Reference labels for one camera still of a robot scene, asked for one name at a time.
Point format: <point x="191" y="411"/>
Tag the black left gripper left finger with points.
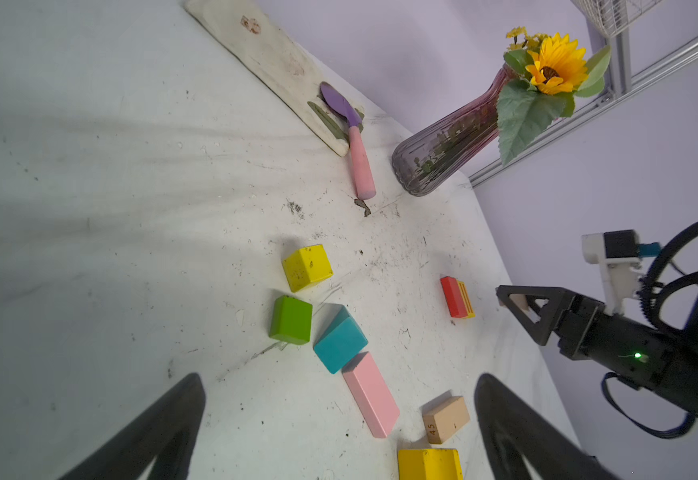
<point x="160" y="441"/>

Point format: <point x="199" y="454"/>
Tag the pink rectangular block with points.
<point x="372" y="394"/>

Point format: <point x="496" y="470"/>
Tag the yellow striped block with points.
<point x="469" y="311"/>

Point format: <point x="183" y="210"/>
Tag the red rectangular block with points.
<point x="454" y="298"/>

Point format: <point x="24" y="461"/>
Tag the yellow cube block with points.
<point x="307" y="267"/>

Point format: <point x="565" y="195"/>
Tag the yellow arch block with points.
<point x="429" y="464"/>

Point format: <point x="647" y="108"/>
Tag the yellow sunflower bouquet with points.
<point x="550" y="73"/>

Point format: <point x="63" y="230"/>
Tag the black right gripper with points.
<point x="634" y="354"/>

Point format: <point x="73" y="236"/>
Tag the teal wedge block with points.
<point x="341" y="341"/>

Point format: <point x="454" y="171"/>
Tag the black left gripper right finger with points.
<point x="515" y="438"/>

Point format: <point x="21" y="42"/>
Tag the natural wood block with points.
<point x="446" y="419"/>

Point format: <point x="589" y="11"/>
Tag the white wire wall basket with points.
<point x="612" y="17"/>

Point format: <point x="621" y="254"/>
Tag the green cube block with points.
<point x="291" y="322"/>

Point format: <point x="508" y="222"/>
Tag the purple glass vase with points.
<point x="427" y="158"/>

